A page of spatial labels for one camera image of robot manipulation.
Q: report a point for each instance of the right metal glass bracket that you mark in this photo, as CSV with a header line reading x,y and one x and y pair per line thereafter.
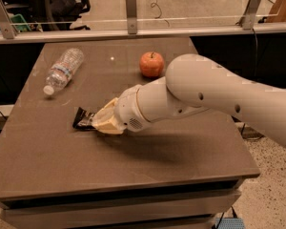
x,y
247,20

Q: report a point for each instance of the middle metal glass bracket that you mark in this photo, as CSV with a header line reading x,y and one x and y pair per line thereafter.
x,y
131,14

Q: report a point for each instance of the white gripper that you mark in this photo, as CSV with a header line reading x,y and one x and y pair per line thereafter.
x,y
128,110

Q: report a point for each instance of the metal glass bracket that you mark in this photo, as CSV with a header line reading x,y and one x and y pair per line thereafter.
x,y
6,27
131,14
247,20

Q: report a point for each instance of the grey cabinet with drawers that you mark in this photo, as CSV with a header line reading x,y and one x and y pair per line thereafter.
x,y
176,174

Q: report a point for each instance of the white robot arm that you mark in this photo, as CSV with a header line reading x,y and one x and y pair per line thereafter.
x,y
194,84

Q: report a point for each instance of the black office chair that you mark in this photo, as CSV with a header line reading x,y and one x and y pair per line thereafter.
x,y
57,15

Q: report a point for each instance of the green bin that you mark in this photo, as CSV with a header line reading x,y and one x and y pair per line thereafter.
x,y
20,23

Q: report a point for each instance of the black rxbar chocolate wrapper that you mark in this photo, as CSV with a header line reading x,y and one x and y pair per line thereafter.
x,y
83,120

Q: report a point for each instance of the left metal glass bracket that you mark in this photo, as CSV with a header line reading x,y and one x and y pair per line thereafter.
x,y
6,27

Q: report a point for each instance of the clear plastic water bottle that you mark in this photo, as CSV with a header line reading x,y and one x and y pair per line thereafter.
x,y
62,71

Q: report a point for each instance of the blue perforated box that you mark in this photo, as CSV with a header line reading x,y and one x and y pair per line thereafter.
x,y
229,223

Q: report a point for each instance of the glass barrier panel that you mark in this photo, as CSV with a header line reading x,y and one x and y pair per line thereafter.
x,y
157,18

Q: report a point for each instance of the red apple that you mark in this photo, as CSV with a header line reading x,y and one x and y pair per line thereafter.
x,y
151,64

